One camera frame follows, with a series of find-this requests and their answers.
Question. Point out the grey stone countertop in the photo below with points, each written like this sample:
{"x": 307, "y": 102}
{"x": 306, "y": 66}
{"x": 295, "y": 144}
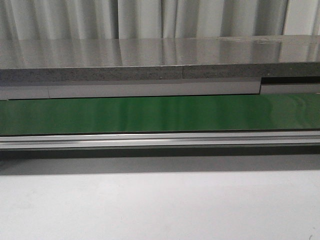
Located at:
{"x": 44, "y": 62}

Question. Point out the grey cabinet panel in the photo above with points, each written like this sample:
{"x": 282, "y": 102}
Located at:
{"x": 170, "y": 87}

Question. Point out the white curtain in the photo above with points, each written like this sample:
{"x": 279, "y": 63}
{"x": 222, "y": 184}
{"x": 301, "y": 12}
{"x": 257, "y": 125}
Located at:
{"x": 143, "y": 19}

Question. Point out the aluminium conveyor frame rail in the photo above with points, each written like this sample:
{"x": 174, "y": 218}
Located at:
{"x": 228, "y": 138}

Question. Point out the green conveyor belt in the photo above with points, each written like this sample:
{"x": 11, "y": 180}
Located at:
{"x": 160, "y": 114}

